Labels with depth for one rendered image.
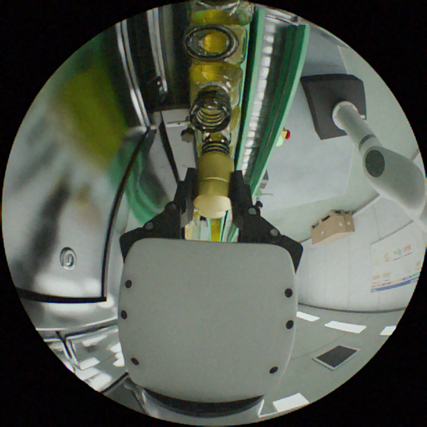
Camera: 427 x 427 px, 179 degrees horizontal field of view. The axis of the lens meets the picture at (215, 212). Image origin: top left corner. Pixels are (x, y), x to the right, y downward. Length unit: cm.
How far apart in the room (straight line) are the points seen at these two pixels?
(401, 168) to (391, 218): 352
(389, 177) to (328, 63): 39
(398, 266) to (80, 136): 392
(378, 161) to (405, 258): 344
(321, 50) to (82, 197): 63
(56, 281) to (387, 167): 46
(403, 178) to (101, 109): 44
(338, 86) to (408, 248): 340
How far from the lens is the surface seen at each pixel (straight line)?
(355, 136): 49
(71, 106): 17
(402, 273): 379
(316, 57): 56
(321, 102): 53
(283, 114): 33
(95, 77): 20
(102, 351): 23
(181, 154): 52
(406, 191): 32
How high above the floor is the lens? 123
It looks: 23 degrees down
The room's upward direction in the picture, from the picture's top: 177 degrees counter-clockwise
